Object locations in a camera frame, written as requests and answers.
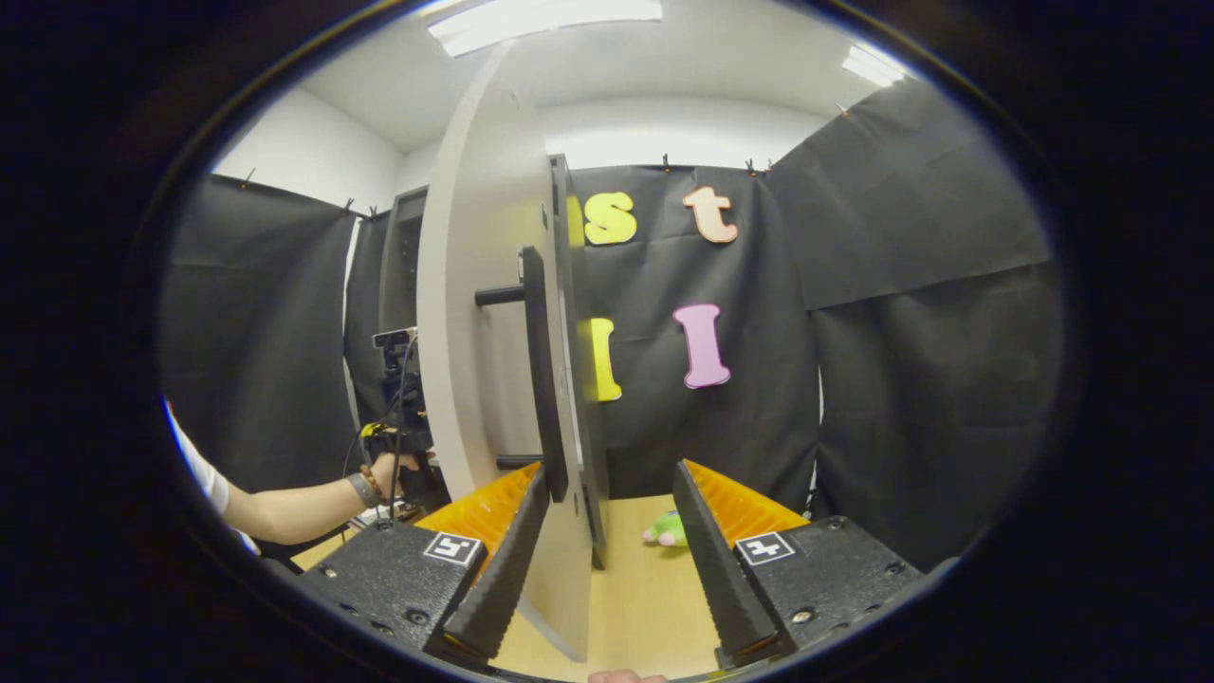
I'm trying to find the pink and green plush toy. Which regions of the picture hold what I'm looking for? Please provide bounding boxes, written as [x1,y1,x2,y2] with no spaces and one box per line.
[642,509,690,549]

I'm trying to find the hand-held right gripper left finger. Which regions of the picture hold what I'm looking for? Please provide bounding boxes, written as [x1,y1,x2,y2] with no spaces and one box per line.
[297,462,553,667]

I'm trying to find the grey cabinet door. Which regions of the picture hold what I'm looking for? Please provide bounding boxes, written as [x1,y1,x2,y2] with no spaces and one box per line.
[415,40,616,665]

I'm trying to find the black cable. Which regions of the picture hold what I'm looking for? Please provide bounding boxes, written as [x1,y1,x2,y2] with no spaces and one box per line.
[341,332,420,475]

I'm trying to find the small ceiling light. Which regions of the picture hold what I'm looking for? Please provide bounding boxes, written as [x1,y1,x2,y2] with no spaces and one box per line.
[841,45,913,89]

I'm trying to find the white shirt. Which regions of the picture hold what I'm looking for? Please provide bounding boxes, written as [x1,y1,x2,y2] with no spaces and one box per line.
[163,398,265,559]

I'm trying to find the long ceiling light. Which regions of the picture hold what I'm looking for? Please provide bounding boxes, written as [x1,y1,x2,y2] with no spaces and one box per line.
[425,0,665,58]

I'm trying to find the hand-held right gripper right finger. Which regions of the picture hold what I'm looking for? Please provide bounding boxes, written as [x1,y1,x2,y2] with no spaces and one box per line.
[671,459,925,671]

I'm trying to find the black backdrop cloth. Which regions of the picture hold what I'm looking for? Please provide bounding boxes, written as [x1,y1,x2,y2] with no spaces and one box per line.
[159,81,1068,570]

